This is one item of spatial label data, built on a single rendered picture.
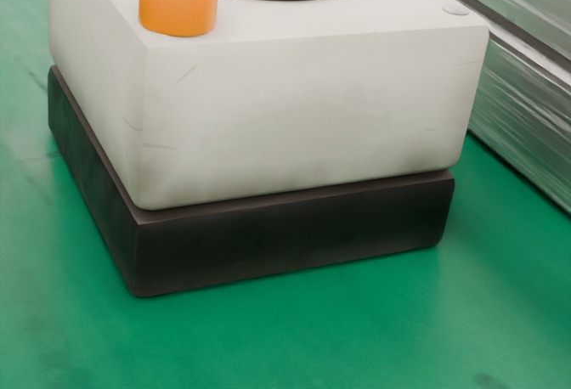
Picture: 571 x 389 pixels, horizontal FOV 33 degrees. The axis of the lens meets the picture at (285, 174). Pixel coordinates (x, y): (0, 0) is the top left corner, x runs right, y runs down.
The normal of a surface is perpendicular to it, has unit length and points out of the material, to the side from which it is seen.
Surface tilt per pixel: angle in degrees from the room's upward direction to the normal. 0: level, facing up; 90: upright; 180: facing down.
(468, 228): 0
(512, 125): 90
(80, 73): 90
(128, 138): 90
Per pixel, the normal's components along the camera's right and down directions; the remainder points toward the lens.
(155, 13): -0.47, 0.40
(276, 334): 0.12, -0.86
